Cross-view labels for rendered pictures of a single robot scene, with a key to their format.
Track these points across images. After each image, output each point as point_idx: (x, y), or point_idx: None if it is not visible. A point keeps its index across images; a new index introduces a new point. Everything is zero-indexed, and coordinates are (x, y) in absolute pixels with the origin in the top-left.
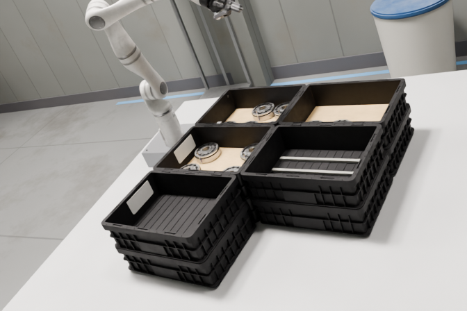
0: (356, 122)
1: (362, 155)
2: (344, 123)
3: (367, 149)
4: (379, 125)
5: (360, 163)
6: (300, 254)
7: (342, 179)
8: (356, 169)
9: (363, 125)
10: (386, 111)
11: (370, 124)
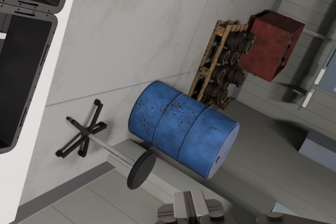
0: (25, 4)
1: (27, 98)
2: (2, 0)
3: (35, 84)
4: (56, 21)
5: (24, 116)
6: None
7: (2, 151)
8: (19, 129)
9: (34, 18)
10: None
11: (44, 16)
